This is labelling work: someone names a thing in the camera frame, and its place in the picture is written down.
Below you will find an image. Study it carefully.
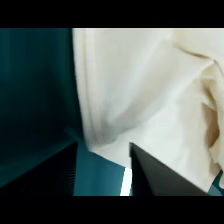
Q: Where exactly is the cream T-shirt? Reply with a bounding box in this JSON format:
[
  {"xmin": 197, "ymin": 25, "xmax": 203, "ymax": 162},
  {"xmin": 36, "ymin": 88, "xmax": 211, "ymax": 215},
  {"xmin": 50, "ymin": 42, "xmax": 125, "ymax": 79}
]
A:
[{"xmin": 71, "ymin": 28, "xmax": 224, "ymax": 194}]

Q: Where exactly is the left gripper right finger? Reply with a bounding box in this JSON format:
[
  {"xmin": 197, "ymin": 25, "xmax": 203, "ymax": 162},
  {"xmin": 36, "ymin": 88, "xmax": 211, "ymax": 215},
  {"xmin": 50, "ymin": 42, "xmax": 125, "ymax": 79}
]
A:
[{"xmin": 128, "ymin": 142, "xmax": 208, "ymax": 197}]

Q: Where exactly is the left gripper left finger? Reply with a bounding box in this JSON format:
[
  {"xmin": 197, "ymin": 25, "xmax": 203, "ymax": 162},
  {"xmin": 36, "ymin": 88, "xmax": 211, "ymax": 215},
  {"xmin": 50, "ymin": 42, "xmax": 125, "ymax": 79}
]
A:
[{"xmin": 0, "ymin": 141, "xmax": 79, "ymax": 197}]

